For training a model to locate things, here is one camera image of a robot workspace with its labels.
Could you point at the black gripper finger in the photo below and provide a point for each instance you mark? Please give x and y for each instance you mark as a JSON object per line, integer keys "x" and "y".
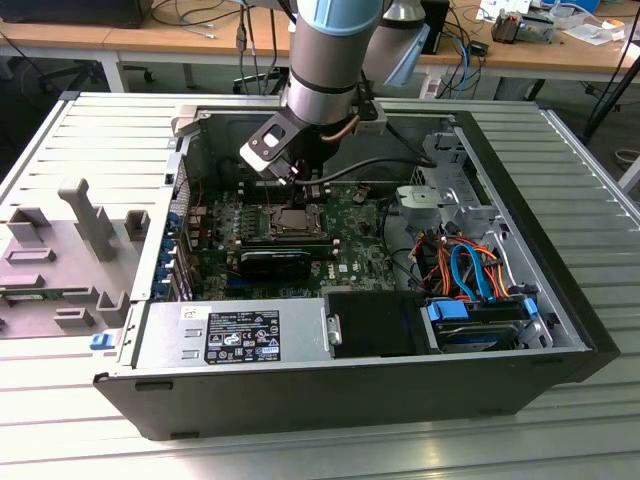
{"x": 315, "y": 192}
{"x": 287, "y": 174}

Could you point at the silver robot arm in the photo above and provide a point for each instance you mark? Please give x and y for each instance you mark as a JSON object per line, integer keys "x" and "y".
{"x": 325, "y": 65}

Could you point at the CPU socket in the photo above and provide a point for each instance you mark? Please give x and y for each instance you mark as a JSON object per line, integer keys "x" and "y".
{"x": 297, "y": 233}

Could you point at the blue expansion slot clip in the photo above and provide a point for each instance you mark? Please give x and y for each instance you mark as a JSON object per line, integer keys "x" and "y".
{"x": 174, "y": 222}
{"x": 165, "y": 270}
{"x": 169, "y": 247}
{"x": 162, "y": 291}

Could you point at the round coin cell battery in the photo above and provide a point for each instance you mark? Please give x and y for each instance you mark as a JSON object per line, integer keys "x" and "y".
{"x": 361, "y": 194}

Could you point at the green motherboard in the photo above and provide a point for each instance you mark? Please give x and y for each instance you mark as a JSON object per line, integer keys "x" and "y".
{"x": 350, "y": 250}

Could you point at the black graphics card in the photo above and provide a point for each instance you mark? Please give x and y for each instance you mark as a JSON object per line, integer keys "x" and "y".
{"x": 272, "y": 267}

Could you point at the black power supply label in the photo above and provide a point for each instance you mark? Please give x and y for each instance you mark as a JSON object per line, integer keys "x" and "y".
{"x": 245, "y": 335}

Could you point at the small black upright box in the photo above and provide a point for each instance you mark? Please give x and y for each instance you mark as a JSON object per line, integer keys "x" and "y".
{"x": 440, "y": 30}

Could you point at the wooden desk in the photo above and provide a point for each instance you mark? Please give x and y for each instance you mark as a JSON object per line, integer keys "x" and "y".
{"x": 150, "y": 40}

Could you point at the grey power supply unit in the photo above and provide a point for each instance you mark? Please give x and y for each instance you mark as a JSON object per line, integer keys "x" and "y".
{"x": 165, "y": 335}

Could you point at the black and grey PC case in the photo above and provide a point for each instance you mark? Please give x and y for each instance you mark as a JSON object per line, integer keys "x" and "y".
{"x": 300, "y": 400}

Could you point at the hard disk with blue carrier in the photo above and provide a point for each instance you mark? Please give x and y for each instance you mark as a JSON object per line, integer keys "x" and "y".
{"x": 475, "y": 337}

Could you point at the white and blue carton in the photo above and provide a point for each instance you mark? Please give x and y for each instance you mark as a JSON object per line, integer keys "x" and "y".
{"x": 502, "y": 7}

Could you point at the grey electronic device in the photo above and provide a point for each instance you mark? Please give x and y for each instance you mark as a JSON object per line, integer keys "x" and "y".
{"x": 520, "y": 30}

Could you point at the blue plastic latch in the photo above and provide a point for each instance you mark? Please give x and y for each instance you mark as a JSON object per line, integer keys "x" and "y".
{"x": 101, "y": 341}

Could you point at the grey parts rack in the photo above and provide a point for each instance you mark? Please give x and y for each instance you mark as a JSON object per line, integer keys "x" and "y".
{"x": 50, "y": 280}

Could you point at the black computer box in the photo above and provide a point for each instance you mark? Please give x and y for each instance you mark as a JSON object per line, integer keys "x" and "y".
{"x": 75, "y": 12}

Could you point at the black tripod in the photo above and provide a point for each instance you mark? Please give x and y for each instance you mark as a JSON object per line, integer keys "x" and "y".
{"x": 607, "y": 106}

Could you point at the white papers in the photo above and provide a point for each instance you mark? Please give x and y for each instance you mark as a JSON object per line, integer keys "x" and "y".
{"x": 595, "y": 32}

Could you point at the black and white wrist camera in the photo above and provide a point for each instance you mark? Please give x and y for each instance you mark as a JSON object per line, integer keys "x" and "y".
{"x": 270, "y": 142}

